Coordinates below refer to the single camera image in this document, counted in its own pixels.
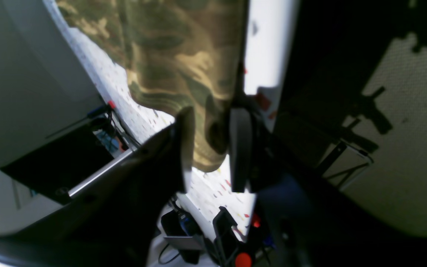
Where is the camouflage T-shirt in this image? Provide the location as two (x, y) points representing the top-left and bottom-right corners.
(56, 0), (248, 172)

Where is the red table corner clamp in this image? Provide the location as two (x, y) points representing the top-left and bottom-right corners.
(86, 101), (116, 119)

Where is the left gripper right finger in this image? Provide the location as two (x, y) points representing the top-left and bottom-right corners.
(229, 108), (253, 193)

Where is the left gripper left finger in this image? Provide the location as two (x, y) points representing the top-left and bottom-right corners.
(176, 106), (195, 194)

